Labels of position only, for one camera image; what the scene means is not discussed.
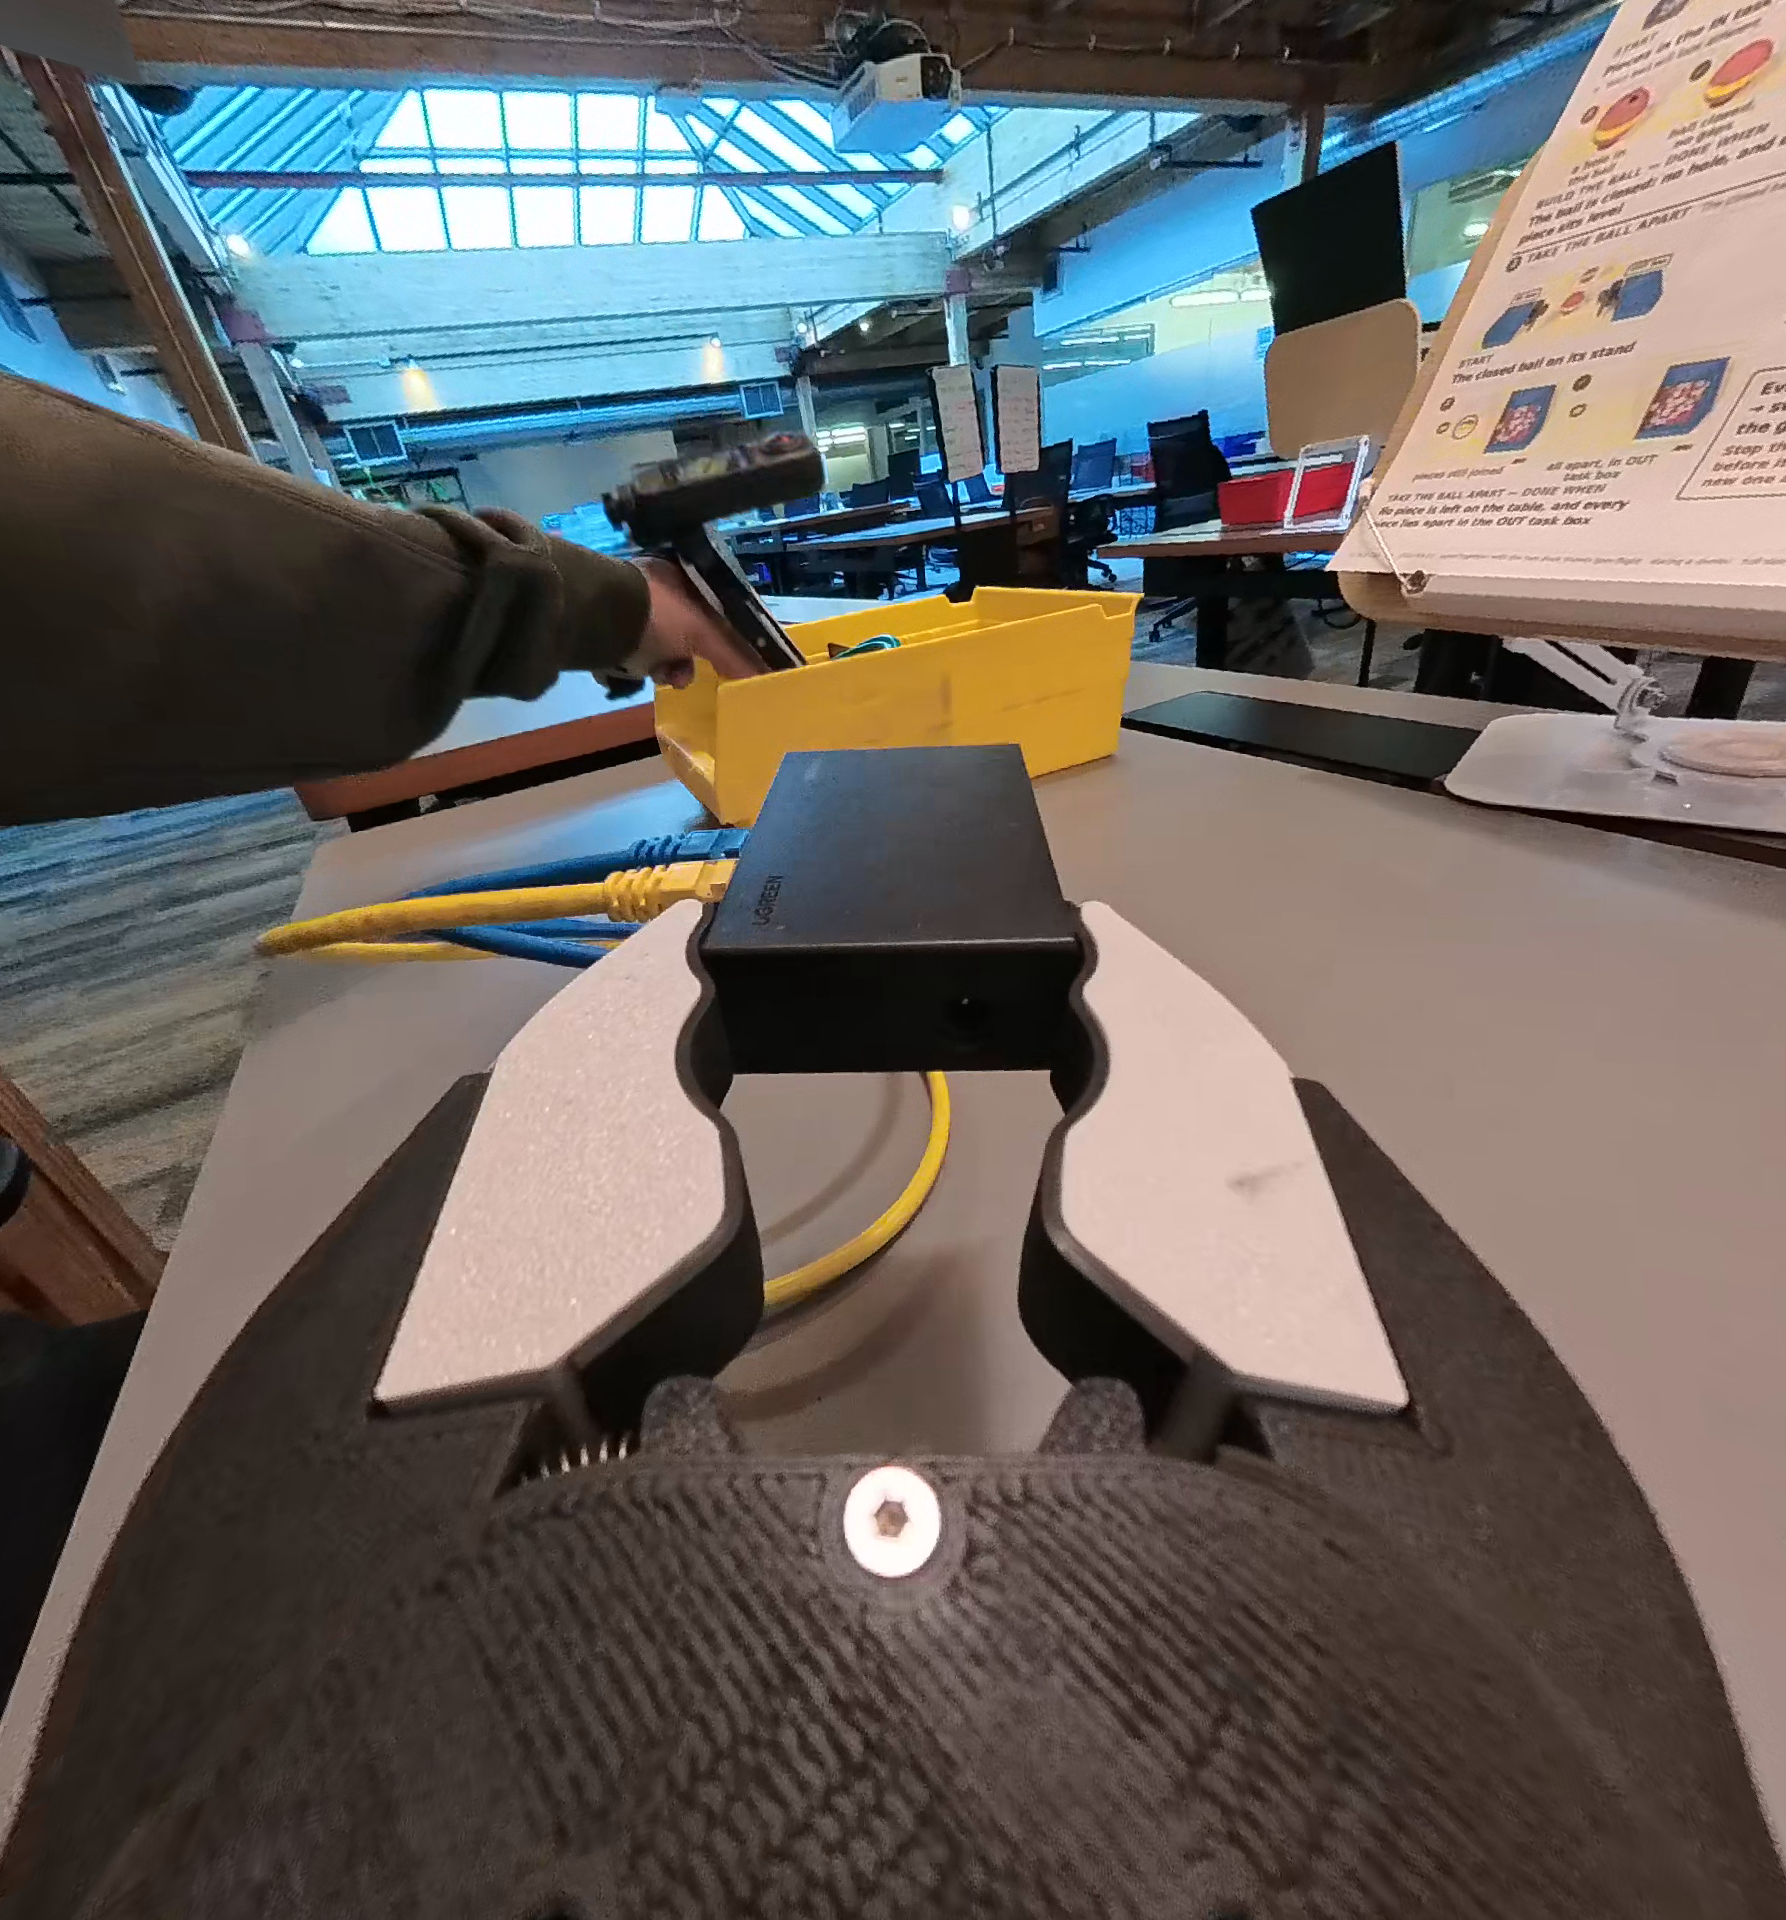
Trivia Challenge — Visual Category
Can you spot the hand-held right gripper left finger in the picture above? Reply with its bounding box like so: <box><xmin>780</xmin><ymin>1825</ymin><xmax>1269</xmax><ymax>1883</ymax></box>
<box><xmin>369</xmin><ymin>897</ymin><xmax>768</xmax><ymax>1420</ymax></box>

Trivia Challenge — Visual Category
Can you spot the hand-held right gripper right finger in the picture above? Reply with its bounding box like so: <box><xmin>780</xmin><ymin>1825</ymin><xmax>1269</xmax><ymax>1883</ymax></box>
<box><xmin>1017</xmin><ymin>900</ymin><xmax>1411</xmax><ymax>1420</ymax></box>

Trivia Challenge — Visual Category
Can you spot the yellow ethernet cable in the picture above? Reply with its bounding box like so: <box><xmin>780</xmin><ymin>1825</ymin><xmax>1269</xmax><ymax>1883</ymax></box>
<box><xmin>251</xmin><ymin>858</ymin><xmax>955</xmax><ymax>1315</ymax></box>

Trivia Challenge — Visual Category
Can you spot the yellow plastic bin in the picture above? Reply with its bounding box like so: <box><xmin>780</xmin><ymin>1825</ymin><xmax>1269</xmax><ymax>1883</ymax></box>
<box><xmin>652</xmin><ymin>584</ymin><xmax>1144</xmax><ymax>827</ymax></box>

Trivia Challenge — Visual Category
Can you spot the blue ethernet cable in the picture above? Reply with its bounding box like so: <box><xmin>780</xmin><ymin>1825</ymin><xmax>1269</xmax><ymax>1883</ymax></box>
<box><xmin>404</xmin><ymin>827</ymin><xmax>750</xmax><ymax>970</ymax></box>

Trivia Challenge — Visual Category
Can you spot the black network switch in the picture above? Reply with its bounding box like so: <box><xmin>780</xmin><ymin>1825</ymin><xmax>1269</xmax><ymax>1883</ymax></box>
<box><xmin>698</xmin><ymin>742</ymin><xmax>1086</xmax><ymax>1078</ymax></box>

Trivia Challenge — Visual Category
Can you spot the person's left forearm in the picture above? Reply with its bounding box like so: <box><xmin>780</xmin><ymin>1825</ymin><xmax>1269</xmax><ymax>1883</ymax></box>
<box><xmin>0</xmin><ymin>356</ymin><xmax>659</xmax><ymax>834</ymax></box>

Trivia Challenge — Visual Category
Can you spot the person's left hand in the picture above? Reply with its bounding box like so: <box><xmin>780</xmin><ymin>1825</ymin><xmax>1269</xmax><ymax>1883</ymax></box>
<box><xmin>625</xmin><ymin>556</ymin><xmax>770</xmax><ymax>696</ymax></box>

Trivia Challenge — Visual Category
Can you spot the wooden side desk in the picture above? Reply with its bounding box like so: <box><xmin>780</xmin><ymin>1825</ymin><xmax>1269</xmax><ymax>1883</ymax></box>
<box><xmin>291</xmin><ymin>697</ymin><xmax>673</xmax><ymax>829</ymax></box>

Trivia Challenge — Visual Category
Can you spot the black office chair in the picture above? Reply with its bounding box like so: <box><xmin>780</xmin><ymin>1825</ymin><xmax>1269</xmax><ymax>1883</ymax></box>
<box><xmin>1141</xmin><ymin>408</ymin><xmax>1234</xmax><ymax>531</ymax></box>

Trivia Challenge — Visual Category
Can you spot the white board stand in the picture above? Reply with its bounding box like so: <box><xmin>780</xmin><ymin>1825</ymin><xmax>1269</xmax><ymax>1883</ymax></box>
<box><xmin>1440</xmin><ymin>638</ymin><xmax>1786</xmax><ymax>841</ymax></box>

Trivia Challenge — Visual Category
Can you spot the red plastic bin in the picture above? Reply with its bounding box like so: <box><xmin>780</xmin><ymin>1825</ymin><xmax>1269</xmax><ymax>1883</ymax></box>
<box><xmin>1213</xmin><ymin>457</ymin><xmax>1359</xmax><ymax>531</ymax></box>

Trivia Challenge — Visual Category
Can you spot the clear acrylic holder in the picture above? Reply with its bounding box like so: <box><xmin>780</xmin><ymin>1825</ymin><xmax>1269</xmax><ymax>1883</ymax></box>
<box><xmin>1281</xmin><ymin>434</ymin><xmax>1376</xmax><ymax>531</ymax></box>

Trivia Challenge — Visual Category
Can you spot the small wooden board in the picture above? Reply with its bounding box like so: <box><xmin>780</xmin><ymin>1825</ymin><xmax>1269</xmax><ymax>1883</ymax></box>
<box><xmin>1262</xmin><ymin>296</ymin><xmax>1424</xmax><ymax>462</ymax></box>

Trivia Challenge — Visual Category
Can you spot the black monitor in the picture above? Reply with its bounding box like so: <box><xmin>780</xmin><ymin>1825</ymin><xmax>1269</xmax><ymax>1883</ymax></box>
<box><xmin>1251</xmin><ymin>143</ymin><xmax>1413</xmax><ymax>342</ymax></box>

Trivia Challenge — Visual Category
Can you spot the instruction sheet on clipboard stand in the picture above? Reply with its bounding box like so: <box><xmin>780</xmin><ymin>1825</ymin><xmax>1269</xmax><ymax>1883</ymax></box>
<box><xmin>1326</xmin><ymin>0</ymin><xmax>1786</xmax><ymax>668</ymax></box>

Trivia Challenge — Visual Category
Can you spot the printed instruction sheet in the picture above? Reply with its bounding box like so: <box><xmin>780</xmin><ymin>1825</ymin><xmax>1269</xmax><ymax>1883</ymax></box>
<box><xmin>1336</xmin><ymin>0</ymin><xmax>1786</xmax><ymax>631</ymax></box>

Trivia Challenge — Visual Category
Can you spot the ceiling security camera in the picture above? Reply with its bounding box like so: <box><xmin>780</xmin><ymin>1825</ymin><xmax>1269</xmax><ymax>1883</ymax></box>
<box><xmin>829</xmin><ymin>49</ymin><xmax>965</xmax><ymax>155</ymax></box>

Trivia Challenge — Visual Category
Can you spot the black desk cable tray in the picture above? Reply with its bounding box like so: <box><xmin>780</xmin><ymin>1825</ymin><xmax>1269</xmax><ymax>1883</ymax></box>
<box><xmin>1122</xmin><ymin>689</ymin><xmax>1497</xmax><ymax>792</ymax></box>

